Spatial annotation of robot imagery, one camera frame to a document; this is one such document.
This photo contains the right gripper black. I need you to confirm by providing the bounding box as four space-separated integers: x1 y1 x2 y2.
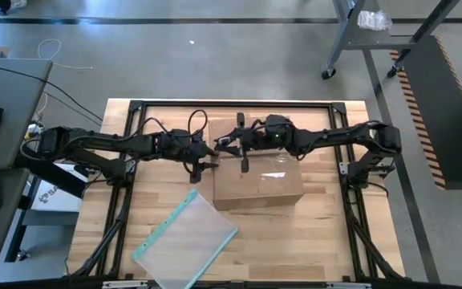
213 112 296 173

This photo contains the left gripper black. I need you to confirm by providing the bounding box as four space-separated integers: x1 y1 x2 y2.
158 128 220 185

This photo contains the brown cardboard box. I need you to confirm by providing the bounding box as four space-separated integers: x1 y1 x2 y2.
208 116 305 212

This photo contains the clear teal-edged zip pouch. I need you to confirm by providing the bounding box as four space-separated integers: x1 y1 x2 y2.
130 188 240 289

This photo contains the white box with logo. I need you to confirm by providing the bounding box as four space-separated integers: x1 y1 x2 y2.
30 163 95 214

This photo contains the black diagonal support bar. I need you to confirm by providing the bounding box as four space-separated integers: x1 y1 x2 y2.
13 144 88 198

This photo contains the grey metal cart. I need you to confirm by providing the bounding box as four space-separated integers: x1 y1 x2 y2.
321 0 462 80

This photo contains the white power adapter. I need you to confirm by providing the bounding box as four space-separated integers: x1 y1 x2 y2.
24 120 47 141

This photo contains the crumpled clear plastic bag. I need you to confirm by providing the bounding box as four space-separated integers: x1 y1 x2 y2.
356 10 393 32

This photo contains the black mat orange-striped edge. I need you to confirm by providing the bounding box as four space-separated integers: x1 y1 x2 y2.
389 35 462 190

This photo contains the grey desk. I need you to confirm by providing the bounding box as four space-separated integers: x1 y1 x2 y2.
0 58 54 284

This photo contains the person's foot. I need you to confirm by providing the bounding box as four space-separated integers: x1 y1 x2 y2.
0 0 28 16

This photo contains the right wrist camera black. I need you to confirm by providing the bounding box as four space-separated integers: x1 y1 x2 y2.
265 114 295 141

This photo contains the black desk cable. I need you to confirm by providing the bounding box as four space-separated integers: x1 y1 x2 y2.
0 59 103 126

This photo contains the silver bracket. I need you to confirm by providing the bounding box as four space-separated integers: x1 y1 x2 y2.
101 279 148 289
326 282 372 289

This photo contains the white floor cable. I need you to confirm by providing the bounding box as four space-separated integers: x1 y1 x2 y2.
37 39 94 71

